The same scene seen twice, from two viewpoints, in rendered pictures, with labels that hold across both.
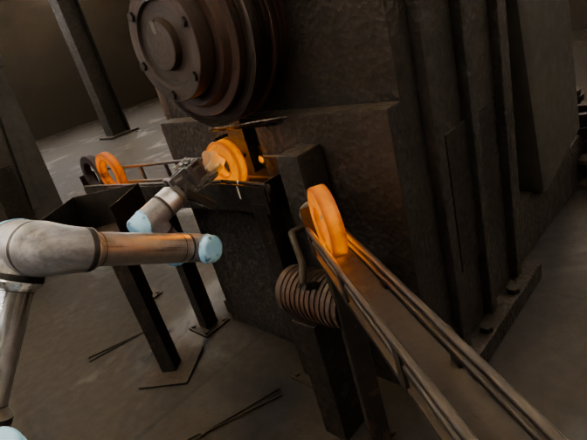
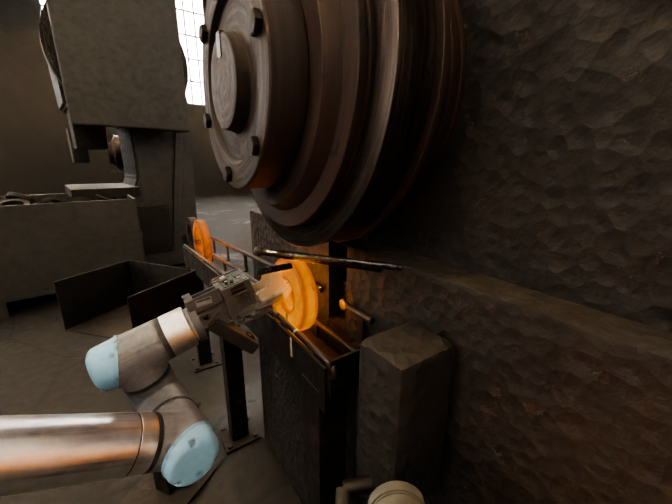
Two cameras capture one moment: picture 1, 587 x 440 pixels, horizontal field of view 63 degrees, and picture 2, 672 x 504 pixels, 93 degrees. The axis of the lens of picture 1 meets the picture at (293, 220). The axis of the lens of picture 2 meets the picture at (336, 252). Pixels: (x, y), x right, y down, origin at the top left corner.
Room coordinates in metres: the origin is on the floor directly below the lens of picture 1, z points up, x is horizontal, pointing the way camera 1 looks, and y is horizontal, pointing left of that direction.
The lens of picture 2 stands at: (0.81, -0.01, 1.01)
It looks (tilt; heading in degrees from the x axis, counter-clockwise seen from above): 16 degrees down; 7
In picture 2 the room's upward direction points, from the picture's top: straight up
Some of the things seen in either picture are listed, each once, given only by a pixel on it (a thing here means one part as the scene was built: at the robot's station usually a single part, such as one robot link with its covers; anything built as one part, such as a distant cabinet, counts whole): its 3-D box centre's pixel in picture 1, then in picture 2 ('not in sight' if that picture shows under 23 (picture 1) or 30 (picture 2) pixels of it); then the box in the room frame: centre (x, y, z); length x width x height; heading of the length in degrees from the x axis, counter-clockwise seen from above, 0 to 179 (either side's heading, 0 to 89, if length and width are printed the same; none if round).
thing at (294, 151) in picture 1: (309, 190); (403, 417); (1.17, -0.06, 0.68); 0.11 x 0.08 x 0.24; 131
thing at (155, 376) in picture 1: (132, 292); (149, 389); (1.54, 0.63, 0.36); 0.26 x 0.20 x 0.72; 76
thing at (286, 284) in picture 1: (337, 358); not in sight; (1.00, -0.01, 0.27); 0.22 x 0.13 x 0.53; 41
